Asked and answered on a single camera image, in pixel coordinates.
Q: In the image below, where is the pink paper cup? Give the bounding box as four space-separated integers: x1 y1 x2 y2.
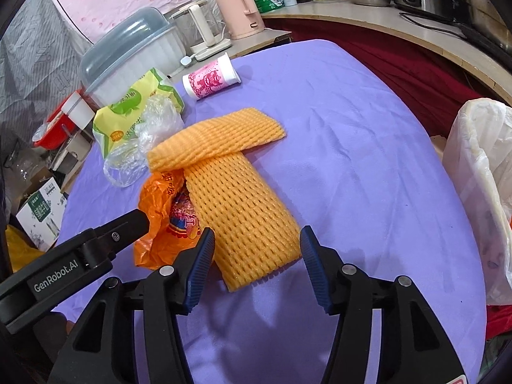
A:
182 52 242 100

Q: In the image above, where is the yellow-green snack bag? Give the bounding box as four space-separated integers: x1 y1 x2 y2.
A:
93 68 185 158

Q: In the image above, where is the grey patterned sheet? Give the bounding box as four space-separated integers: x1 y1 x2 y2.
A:
0 0 92 161

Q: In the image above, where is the red cloth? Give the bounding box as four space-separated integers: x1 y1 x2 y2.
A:
262 18 512 137

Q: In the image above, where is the red bag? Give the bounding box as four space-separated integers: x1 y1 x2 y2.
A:
486 306 512 339

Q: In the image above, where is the purple tablecloth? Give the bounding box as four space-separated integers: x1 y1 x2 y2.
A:
52 39 489 384

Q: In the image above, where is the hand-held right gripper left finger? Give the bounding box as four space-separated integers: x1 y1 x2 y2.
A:
48 227 217 384

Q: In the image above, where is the black induction cooktop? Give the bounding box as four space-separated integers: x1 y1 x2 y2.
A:
454 22 512 68

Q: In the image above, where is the clear glass jug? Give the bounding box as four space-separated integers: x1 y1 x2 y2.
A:
4 148 54 193

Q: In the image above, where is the pink kettle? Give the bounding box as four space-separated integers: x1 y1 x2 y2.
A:
211 0 265 41

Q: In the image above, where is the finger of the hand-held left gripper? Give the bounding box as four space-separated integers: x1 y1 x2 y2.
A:
81 209 152 269

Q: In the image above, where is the printed cardboard box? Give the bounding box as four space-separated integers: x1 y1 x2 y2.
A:
15 174 68 251

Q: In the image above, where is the beige plastic box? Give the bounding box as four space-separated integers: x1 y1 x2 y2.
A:
50 130 97 177

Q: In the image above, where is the steel steamer pot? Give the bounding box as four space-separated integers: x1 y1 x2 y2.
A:
466 0 508 35

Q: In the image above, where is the white glass kettle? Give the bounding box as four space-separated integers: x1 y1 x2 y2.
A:
170 2 233 62

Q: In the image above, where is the yellow bag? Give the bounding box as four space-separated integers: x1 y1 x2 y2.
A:
5 224 44 275

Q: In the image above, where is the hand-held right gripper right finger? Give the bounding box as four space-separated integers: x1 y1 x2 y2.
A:
299 225 467 384

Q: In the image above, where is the black power cable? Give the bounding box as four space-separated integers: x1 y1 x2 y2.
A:
399 11 468 41

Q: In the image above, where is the trash bin with white liner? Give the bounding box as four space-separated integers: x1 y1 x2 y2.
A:
442 98 512 307

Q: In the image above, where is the grey lidded dish container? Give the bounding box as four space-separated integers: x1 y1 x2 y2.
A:
79 7 179 110

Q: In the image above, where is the orange plastic bag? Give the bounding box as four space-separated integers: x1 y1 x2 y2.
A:
133 168 209 270

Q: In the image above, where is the red basin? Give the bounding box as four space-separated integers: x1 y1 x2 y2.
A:
32 100 81 150

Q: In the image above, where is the orange foam net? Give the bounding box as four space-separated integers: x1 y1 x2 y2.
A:
147 107 301 292

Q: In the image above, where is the clear plastic bag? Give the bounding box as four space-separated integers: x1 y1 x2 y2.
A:
103 96 185 188

